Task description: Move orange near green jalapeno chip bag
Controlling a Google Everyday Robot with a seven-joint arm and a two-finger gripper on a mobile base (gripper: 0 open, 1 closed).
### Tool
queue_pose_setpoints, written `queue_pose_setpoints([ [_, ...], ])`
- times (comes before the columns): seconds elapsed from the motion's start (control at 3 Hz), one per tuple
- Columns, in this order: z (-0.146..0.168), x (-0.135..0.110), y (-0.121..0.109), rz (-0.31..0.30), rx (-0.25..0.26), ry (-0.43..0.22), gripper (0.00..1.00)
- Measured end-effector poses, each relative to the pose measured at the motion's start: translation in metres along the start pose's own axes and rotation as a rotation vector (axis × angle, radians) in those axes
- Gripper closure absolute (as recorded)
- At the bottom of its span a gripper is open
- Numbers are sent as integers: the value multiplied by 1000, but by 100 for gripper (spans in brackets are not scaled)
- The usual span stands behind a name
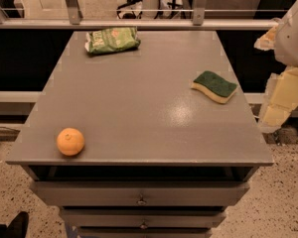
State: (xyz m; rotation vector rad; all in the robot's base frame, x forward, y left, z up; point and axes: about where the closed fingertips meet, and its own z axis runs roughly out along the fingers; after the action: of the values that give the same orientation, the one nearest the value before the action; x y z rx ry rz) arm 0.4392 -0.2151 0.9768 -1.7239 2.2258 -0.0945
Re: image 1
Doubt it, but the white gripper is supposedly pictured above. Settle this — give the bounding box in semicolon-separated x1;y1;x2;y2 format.
254;0;298;133

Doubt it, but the orange fruit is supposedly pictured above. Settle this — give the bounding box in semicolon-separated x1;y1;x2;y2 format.
57;128;85;157

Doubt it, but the green jalapeno chip bag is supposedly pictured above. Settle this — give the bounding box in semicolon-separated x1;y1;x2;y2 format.
84;27;141;55

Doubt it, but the green and yellow sponge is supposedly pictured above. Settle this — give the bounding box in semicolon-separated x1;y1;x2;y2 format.
191;70;237;104

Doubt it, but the grey drawer cabinet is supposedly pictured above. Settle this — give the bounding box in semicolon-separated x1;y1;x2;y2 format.
5;30;275;238

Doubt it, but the metal railing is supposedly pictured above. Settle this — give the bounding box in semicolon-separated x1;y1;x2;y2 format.
0;0;293;31

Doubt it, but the middle grey drawer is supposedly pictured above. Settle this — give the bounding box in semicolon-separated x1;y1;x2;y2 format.
61;208;225;228

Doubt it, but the grey drawer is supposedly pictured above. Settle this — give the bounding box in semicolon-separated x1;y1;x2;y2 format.
78;228;212;238
61;208;225;228
31;181;249;207

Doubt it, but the bottom grey drawer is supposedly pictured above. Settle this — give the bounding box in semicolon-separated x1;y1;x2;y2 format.
78;228;212;238

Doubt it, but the top grey drawer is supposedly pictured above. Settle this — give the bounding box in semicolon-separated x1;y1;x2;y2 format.
31;181;249;207

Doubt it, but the black object on floor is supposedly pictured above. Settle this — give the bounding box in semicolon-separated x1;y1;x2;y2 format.
0;211;29;238

